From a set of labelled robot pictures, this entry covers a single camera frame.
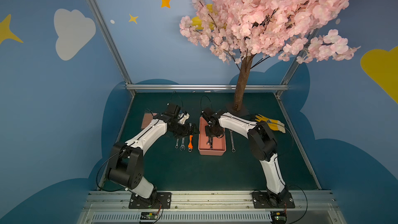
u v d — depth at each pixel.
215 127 0.75
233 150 0.91
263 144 0.55
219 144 0.93
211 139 0.96
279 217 0.73
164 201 0.75
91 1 0.74
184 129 0.77
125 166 0.44
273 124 1.01
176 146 0.93
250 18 0.51
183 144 0.93
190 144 0.93
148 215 0.72
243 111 1.11
